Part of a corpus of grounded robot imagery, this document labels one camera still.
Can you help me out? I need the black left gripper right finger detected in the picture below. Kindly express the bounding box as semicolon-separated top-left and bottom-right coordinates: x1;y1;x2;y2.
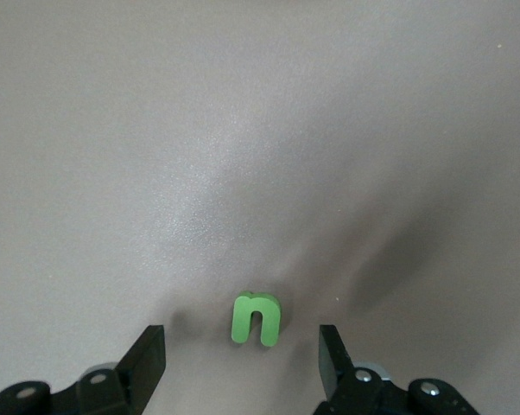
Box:
314;324;480;415

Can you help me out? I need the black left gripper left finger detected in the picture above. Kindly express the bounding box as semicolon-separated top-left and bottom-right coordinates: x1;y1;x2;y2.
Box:
0;324;167;415

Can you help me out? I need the brown table cover sheet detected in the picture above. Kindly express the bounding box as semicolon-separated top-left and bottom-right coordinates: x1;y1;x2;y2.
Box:
0;0;520;415

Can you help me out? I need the green foam letter n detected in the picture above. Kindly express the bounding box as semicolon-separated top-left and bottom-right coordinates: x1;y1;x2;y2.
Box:
231;291;283;348

